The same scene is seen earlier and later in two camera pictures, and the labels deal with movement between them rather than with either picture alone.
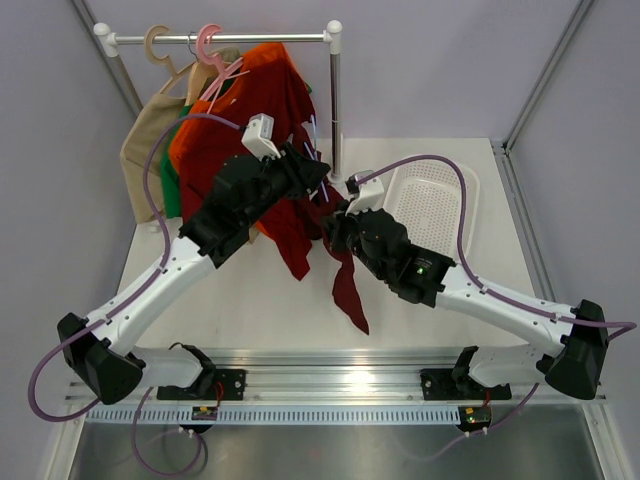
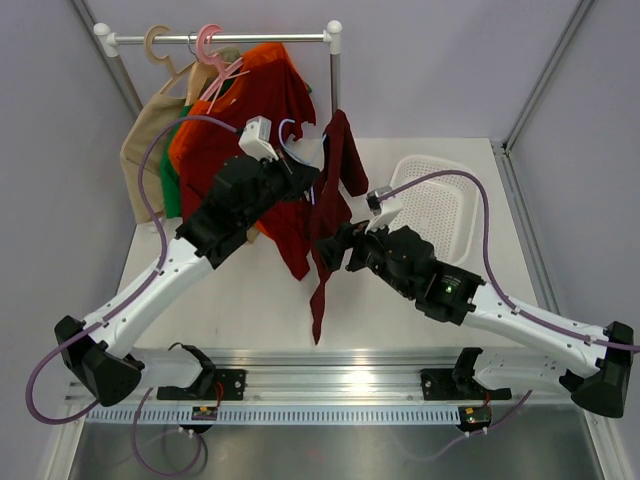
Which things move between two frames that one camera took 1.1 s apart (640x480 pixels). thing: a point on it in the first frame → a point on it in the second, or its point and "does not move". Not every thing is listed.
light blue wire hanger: x=316 y=155 → x=293 y=155
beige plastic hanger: x=150 y=34 does not move
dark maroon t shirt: x=343 y=289 → x=340 y=168
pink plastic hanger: x=205 y=51 does not move
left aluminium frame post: x=113 y=63 does not move
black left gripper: x=304 y=175 does not move
